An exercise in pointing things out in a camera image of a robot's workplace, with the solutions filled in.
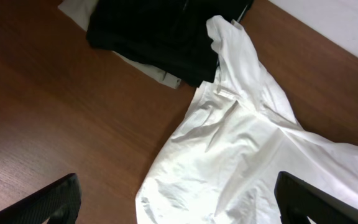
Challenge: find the beige folded garment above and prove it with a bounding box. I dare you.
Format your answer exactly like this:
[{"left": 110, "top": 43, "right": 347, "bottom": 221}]
[{"left": 58, "top": 0, "right": 181, "bottom": 89}]

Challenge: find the black folded garment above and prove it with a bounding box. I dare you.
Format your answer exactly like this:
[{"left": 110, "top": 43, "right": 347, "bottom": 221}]
[{"left": 86, "top": 0, "right": 253, "bottom": 87}]

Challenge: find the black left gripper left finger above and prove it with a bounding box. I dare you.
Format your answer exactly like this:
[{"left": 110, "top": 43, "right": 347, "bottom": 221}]
[{"left": 0, "top": 173, "right": 81, "bottom": 224}]

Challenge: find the white t-shirt with robot print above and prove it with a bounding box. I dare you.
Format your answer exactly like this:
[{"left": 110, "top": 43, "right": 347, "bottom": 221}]
[{"left": 135, "top": 16, "right": 358, "bottom": 223}]

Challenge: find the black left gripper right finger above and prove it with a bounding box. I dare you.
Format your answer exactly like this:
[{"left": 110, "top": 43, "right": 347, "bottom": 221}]
[{"left": 274, "top": 171, "right": 358, "bottom": 224}]

